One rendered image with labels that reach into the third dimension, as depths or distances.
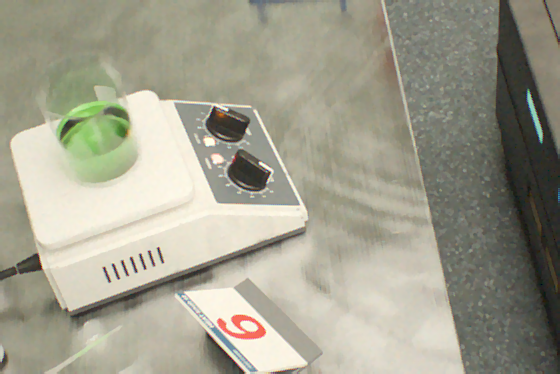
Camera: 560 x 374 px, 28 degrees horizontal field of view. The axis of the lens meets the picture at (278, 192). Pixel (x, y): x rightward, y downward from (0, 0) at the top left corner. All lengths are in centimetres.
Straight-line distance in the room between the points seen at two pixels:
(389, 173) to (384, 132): 5
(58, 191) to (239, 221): 14
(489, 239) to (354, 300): 99
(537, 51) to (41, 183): 90
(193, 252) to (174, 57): 25
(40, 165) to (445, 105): 124
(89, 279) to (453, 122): 122
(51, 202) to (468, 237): 108
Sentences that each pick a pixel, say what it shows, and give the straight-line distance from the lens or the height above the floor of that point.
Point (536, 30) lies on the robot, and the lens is 162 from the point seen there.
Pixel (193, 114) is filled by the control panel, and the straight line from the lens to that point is 91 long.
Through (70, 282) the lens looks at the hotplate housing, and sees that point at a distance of 84.
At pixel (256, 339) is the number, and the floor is 77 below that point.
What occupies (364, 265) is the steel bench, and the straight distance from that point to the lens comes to 86.
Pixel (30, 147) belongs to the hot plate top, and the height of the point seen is 84.
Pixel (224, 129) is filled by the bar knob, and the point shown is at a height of 80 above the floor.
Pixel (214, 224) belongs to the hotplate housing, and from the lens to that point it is 84.
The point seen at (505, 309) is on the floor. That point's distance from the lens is 174.
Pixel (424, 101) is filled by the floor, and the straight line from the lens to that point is 202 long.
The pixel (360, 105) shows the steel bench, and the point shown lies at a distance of 97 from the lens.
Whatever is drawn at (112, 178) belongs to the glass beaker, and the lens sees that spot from 83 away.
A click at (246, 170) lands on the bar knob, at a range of 86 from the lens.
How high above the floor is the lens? 145
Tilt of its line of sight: 50 degrees down
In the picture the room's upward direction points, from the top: 11 degrees counter-clockwise
